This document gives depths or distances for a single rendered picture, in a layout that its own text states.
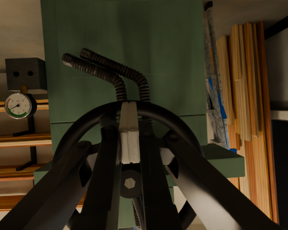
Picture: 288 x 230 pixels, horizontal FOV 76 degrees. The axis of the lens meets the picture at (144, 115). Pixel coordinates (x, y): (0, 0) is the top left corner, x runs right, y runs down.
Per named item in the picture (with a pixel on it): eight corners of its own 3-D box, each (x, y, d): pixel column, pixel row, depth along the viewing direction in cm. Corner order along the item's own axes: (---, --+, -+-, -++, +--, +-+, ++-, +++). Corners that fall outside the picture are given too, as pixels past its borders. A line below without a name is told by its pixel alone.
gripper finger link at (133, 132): (128, 130, 13) (138, 129, 13) (129, 101, 20) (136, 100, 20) (131, 164, 15) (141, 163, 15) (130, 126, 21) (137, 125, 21)
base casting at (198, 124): (208, 114, 53) (210, 145, 53) (170, 110, 110) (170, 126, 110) (47, 123, 50) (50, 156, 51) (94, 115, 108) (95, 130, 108)
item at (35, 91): (36, 56, 46) (39, 89, 46) (57, 67, 58) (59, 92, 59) (2, 58, 46) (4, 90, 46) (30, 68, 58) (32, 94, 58)
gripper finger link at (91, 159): (120, 171, 13) (76, 175, 13) (123, 136, 17) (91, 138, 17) (118, 153, 12) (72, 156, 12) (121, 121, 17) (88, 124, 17)
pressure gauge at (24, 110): (29, 83, 44) (32, 118, 44) (38, 85, 47) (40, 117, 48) (2, 85, 43) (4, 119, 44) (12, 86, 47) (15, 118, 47)
